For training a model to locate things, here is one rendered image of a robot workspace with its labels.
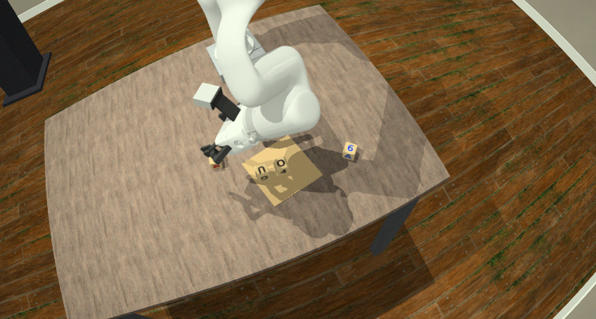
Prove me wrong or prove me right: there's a beige letter block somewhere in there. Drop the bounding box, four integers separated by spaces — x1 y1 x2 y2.
342 142 358 160
209 157 223 169
273 157 290 176
254 163 271 182

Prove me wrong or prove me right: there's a pale yellow square mat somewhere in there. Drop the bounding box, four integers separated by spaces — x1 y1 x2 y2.
242 135 323 207

